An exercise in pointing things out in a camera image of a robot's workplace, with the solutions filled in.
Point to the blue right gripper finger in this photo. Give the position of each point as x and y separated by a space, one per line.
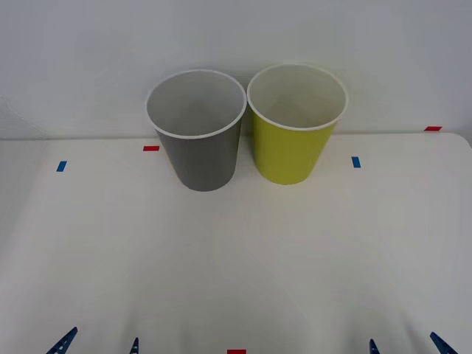
374 348
442 344

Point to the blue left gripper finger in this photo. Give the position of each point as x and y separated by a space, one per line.
135 347
62 343

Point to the grey plastic waste bin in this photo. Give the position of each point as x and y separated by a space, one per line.
203 158

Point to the yellow-green plastic waste bin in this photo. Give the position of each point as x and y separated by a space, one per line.
291 151

